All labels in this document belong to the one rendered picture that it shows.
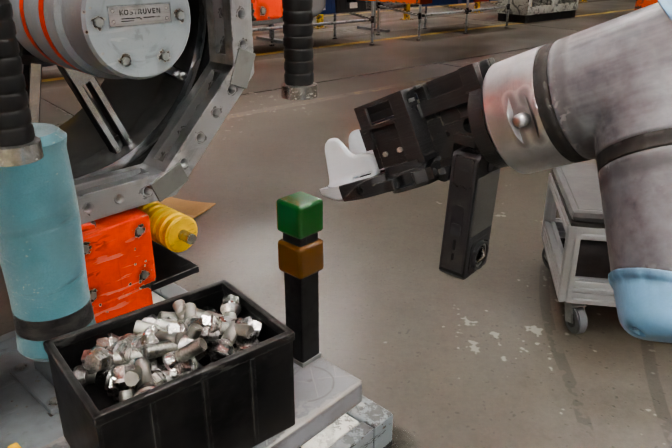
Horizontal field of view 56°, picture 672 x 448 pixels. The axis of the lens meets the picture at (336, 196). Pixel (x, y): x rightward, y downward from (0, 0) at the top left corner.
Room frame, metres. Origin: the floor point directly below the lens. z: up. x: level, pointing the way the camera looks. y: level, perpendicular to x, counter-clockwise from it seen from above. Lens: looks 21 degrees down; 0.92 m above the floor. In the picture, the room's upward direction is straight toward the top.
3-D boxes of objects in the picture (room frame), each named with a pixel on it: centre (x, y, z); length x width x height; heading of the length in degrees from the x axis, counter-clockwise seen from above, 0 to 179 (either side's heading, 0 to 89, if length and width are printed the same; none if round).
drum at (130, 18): (0.76, 0.28, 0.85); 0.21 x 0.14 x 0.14; 47
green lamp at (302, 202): (0.66, 0.04, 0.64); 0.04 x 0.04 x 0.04; 47
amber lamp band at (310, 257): (0.66, 0.04, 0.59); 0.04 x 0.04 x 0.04; 47
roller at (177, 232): (0.97, 0.32, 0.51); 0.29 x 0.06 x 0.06; 47
